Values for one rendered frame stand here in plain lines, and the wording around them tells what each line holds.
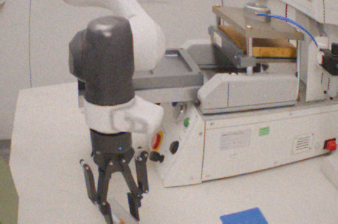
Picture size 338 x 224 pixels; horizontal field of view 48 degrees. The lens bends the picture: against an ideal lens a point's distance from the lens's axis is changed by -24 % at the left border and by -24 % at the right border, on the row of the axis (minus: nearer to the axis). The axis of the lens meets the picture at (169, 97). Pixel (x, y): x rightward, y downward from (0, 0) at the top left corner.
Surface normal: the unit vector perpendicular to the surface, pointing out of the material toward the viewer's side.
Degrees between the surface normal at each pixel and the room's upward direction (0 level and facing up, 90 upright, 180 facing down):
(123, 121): 91
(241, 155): 90
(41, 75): 90
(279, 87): 90
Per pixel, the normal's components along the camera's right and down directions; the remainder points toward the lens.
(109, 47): 0.16, 0.22
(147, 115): 0.28, -0.82
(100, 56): -0.06, 0.33
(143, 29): 0.27, -0.39
